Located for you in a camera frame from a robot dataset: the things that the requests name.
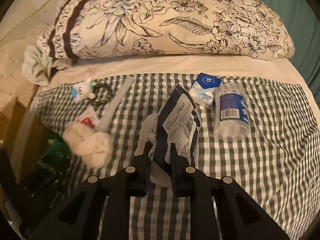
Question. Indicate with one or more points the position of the pale green towel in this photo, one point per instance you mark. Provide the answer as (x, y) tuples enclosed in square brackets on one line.
[(37, 66)]

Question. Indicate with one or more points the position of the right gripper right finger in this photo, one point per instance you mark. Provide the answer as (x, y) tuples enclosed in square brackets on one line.
[(220, 208)]

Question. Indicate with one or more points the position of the white plush toy blue star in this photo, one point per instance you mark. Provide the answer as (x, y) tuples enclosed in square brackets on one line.
[(83, 90)]

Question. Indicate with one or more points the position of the green plastic bag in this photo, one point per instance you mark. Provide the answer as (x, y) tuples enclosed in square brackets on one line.
[(57, 157)]

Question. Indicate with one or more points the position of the cream tufted headboard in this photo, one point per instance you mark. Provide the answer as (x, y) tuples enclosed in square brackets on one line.
[(14, 85)]

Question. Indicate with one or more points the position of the brown cardboard box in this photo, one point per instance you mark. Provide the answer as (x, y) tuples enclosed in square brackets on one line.
[(24, 137)]

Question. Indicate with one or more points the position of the white long-handled bath sponge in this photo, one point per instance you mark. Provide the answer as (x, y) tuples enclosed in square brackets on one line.
[(95, 146)]

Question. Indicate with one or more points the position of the white red sachet packet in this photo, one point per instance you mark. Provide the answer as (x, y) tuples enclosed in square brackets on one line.
[(88, 118)]

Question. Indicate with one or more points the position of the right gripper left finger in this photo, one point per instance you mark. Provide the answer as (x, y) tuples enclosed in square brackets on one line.
[(99, 208)]

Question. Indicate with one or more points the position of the clear plastic water bottle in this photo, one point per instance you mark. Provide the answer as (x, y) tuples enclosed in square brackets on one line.
[(232, 121)]

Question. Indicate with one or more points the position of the teal curtain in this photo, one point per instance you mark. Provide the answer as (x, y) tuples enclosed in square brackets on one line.
[(303, 27)]

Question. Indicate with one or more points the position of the floral patterned pillow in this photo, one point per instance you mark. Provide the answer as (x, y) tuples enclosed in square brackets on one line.
[(89, 29)]

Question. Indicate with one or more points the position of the small blue tissue packet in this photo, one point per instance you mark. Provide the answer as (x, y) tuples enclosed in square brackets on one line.
[(204, 88)]

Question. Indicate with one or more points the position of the navy white tissue pack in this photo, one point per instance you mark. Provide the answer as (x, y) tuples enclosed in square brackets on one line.
[(177, 122)]

